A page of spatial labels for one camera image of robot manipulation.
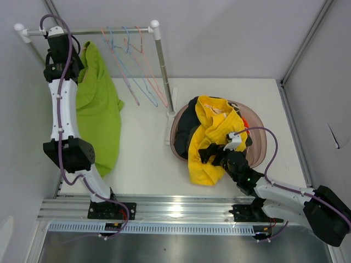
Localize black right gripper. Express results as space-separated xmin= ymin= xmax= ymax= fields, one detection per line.
xmin=198 ymin=144 xmax=239 ymax=182

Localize yellow shorts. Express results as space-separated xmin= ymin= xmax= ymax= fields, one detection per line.
xmin=188 ymin=95 xmax=245 ymax=186

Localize navy dark shorts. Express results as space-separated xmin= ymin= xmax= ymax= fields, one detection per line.
xmin=173 ymin=96 xmax=200 ymax=159

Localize blue hanger with olive shorts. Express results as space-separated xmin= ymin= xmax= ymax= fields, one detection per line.
xmin=106 ymin=27 xmax=160 ymax=107

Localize orange shorts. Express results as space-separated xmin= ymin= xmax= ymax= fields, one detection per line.
xmin=242 ymin=117 xmax=250 ymax=128

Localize lime green shorts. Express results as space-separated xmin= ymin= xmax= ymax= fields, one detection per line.
xmin=76 ymin=41 xmax=124 ymax=177

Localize pink wire hanger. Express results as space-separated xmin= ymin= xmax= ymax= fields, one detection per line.
xmin=130 ymin=26 xmax=168 ymax=108

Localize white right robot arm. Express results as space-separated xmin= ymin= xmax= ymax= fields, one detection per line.
xmin=199 ymin=144 xmax=350 ymax=247

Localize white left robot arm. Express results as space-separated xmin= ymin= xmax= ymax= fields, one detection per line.
xmin=43 ymin=33 xmax=119 ymax=219

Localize translucent pink plastic basin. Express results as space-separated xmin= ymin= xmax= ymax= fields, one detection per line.
xmin=171 ymin=100 xmax=268 ymax=168

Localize metal clothes rack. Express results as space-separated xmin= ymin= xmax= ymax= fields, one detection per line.
xmin=14 ymin=20 xmax=178 ymax=145

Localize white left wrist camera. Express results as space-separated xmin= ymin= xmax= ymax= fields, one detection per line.
xmin=39 ymin=26 xmax=65 ymax=38

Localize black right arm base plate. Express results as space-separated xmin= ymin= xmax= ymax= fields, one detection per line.
xmin=229 ymin=204 xmax=265 ymax=222

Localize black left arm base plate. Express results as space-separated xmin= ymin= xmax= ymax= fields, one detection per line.
xmin=87 ymin=202 xmax=127 ymax=220

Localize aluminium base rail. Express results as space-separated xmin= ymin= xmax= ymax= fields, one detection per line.
xmin=37 ymin=195 xmax=253 ymax=224

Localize slotted grey cable duct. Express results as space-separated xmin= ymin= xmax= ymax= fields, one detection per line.
xmin=48 ymin=221 xmax=271 ymax=236

